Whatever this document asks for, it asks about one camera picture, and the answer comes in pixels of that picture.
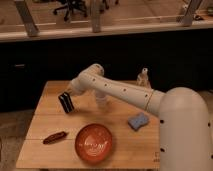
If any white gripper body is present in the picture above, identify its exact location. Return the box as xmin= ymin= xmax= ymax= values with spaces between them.
xmin=66 ymin=78 xmax=84 ymax=96

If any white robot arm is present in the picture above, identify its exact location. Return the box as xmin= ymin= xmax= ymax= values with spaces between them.
xmin=68 ymin=63 xmax=213 ymax=171

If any clear plastic cup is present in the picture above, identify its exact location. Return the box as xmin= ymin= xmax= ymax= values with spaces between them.
xmin=95 ymin=91 xmax=107 ymax=108

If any orange bowl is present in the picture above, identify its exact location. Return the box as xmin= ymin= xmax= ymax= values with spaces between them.
xmin=75 ymin=123 xmax=113 ymax=165

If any clear plastic bottle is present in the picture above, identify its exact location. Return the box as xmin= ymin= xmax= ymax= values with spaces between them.
xmin=137 ymin=68 xmax=151 ymax=88

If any blue sponge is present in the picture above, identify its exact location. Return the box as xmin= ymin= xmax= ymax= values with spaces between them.
xmin=128 ymin=113 xmax=149 ymax=131

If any black office chair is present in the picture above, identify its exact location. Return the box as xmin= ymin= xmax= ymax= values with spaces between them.
xmin=53 ymin=0 xmax=88 ymax=21

